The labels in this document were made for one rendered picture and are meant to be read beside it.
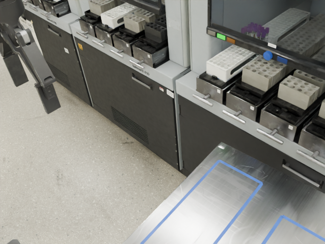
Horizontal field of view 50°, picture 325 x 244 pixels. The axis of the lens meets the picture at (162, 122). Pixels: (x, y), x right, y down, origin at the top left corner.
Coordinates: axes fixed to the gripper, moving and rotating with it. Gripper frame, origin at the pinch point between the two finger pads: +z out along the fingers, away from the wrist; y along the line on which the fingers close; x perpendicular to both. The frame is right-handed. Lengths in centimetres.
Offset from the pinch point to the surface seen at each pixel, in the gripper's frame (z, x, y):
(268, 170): 38, 44, 32
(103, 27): 38, 67, -81
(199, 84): 42, 66, -15
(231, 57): 35, 80, -10
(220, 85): 38, 67, -5
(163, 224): 38.0, 10.9, 22.1
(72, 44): 61, 66, -118
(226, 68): 35, 72, -7
